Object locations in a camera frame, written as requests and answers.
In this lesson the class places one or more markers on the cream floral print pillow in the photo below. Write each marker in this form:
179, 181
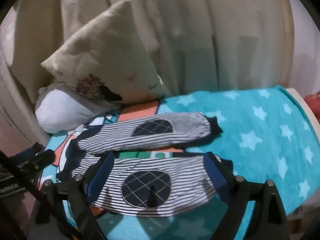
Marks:
105, 52

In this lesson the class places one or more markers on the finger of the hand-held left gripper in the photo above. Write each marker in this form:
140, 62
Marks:
45, 158

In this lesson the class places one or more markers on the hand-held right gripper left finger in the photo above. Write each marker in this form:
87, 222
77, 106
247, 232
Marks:
100, 174

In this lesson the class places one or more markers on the navy striped pants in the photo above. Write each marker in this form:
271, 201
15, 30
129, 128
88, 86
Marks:
175, 175

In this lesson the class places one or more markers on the red bag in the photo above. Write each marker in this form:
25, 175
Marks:
314, 105

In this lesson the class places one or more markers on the cream curtain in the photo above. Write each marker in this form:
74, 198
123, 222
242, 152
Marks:
180, 35

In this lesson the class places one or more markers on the teal star printed blanket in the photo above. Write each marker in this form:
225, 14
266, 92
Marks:
262, 140

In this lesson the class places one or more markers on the white plush pillow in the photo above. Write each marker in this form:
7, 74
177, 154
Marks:
65, 110

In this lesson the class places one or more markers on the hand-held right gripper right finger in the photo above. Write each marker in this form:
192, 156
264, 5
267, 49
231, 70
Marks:
217, 177

